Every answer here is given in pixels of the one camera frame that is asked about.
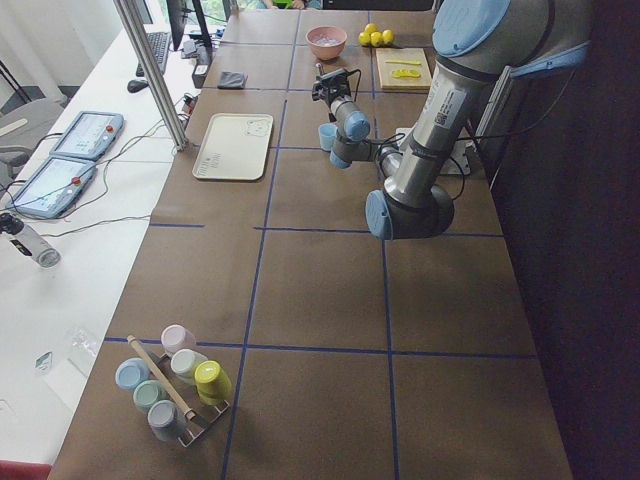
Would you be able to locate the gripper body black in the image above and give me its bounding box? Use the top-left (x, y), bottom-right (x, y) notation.
top-left (311, 68), bottom-right (352, 106)

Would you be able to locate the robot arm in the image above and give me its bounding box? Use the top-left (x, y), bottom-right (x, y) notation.
top-left (312, 1), bottom-right (593, 240)

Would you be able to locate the pile of ice cubes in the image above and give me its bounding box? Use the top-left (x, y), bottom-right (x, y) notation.
top-left (310, 31), bottom-right (342, 47)

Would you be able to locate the light blue plastic cup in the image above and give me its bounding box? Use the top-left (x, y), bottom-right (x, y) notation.
top-left (318, 123), bottom-right (337, 152)

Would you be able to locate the pink cup on rack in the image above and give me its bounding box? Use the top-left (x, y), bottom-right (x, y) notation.
top-left (160, 324), bottom-right (197, 357)

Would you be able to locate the white cup on rack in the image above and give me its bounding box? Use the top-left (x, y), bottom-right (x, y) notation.
top-left (171, 348), bottom-right (208, 385)

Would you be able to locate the yellow-green cup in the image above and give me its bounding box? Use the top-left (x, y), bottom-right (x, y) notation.
top-left (194, 360), bottom-right (233, 406)

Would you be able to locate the blue cup on rack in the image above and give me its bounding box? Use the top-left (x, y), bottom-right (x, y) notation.
top-left (114, 357), bottom-right (150, 391)

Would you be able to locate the green cup on rack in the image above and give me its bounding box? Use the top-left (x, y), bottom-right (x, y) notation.
top-left (133, 379), bottom-right (169, 414)

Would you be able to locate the grey cup on rack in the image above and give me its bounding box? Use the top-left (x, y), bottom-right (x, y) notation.
top-left (147, 400), bottom-right (187, 442)

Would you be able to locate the pink bowl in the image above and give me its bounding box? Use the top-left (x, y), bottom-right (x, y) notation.
top-left (306, 26), bottom-right (347, 60)

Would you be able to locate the whole lemon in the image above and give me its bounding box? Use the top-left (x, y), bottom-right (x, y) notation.
top-left (363, 23), bottom-right (378, 35)
top-left (370, 31), bottom-right (384, 48)
top-left (381, 29), bottom-right (395, 45)
top-left (358, 31), bottom-right (371, 47)

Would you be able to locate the lemon slice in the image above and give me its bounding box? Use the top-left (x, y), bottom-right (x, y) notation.
top-left (390, 68), bottom-right (421, 79)

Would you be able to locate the wooden cutting board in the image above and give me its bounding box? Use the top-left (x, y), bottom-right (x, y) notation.
top-left (376, 48), bottom-right (432, 91)

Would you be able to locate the grey folded cloth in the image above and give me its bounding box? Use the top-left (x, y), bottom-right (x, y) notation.
top-left (217, 71), bottom-right (248, 90)

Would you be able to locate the cream bear tray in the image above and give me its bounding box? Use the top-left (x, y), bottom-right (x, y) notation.
top-left (192, 113), bottom-right (273, 181)

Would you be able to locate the black monitor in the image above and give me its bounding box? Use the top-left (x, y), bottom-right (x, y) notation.
top-left (166, 0), bottom-right (214, 66)

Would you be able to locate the black keyboard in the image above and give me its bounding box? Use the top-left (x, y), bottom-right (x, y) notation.
top-left (147, 32), bottom-right (172, 73)

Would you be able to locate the black computer mouse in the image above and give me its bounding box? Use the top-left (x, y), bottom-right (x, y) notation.
top-left (126, 79), bottom-right (149, 94)

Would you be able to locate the upper teach pendant tablet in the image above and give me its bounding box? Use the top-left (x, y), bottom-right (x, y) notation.
top-left (50, 111), bottom-right (125, 161)

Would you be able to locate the teach pendant tablet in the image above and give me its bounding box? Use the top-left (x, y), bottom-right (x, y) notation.
top-left (8, 155), bottom-right (96, 219)
top-left (50, 111), bottom-right (125, 161)

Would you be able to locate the lower teach pendant tablet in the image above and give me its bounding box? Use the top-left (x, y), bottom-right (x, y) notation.
top-left (8, 155), bottom-right (96, 219)

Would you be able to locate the clear plastic bag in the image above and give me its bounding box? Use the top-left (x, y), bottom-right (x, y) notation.
top-left (69, 328), bottom-right (100, 362)

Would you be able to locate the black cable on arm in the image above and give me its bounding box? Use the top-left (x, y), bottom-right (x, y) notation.
top-left (344, 68), bottom-right (481, 201)

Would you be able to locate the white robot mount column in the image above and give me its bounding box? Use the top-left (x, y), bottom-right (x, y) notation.
top-left (395, 127), bottom-right (471, 176)

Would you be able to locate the aluminium frame post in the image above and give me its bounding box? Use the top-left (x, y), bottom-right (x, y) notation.
top-left (114, 0), bottom-right (188, 151)

